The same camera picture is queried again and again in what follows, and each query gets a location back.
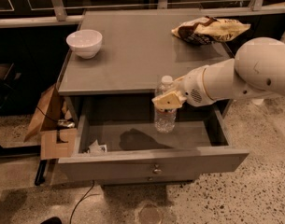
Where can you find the clear plastic water bottle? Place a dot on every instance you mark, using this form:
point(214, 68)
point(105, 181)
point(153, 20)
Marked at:
point(164, 119)

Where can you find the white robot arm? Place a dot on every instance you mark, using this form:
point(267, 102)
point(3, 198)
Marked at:
point(256, 71)

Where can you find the crumpled white paper scrap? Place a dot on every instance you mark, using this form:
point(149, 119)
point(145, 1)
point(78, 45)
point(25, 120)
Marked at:
point(95, 147)

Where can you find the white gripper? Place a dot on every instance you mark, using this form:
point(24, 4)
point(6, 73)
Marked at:
point(192, 87)

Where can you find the white ceramic bowl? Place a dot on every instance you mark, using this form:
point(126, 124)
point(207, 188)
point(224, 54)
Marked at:
point(85, 43)

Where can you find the brown yellow snack bag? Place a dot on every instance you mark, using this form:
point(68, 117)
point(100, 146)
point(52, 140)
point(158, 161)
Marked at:
point(205, 30)

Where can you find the brown cardboard box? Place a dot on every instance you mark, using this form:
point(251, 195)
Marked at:
point(55, 142)

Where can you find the black chair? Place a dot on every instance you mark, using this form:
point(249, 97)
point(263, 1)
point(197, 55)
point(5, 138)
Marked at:
point(8, 79)

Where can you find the round metal drawer knob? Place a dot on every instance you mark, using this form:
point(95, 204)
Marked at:
point(157, 170)

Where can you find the grey nightstand cabinet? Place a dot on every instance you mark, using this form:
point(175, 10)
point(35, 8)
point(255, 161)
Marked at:
point(138, 49)

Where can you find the open grey top drawer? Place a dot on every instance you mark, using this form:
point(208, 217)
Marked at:
point(199, 144)

